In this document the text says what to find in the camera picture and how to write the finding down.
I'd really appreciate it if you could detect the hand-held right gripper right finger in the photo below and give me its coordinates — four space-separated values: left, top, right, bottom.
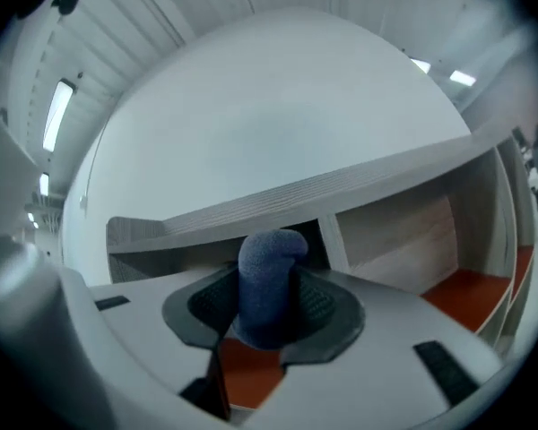
230 267 507 430

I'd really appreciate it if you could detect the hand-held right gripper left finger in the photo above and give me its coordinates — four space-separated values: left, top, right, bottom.
60 262 243 423

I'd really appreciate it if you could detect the gray wooden shelf unit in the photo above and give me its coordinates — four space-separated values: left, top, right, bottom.
106 128 538 414

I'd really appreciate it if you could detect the dark blue wiping cloth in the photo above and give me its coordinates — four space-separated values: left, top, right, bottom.
230 228 310 351

